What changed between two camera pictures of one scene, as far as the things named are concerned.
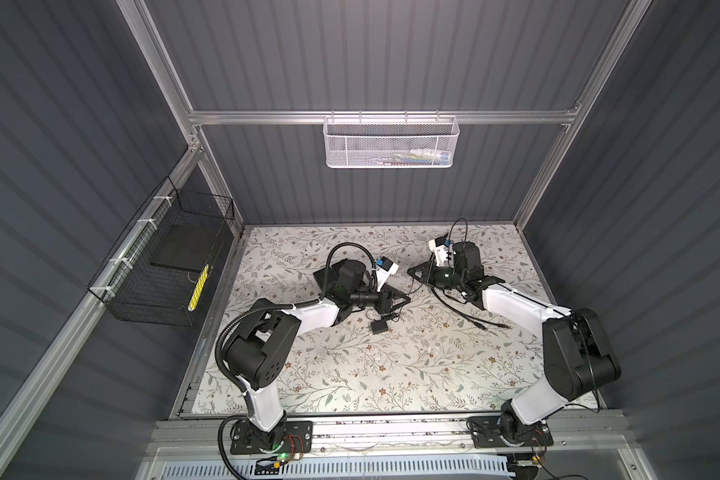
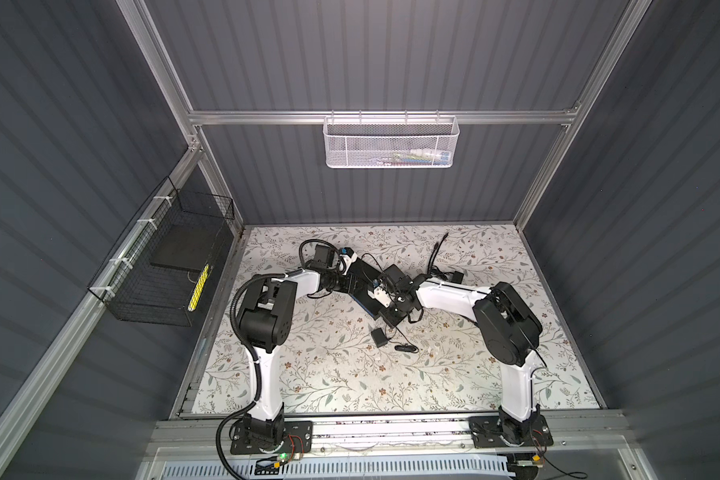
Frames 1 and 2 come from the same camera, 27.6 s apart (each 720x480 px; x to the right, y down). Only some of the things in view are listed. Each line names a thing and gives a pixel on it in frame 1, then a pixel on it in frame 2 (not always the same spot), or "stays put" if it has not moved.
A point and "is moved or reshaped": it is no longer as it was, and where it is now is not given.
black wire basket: [161, 269] stays put
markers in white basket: [417, 157] stays put
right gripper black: [428, 272] -> [391, 319]
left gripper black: [384, 301] -> [347, 284]
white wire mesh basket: [391, 142] stays put
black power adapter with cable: [381, 326] is moved or reshaped
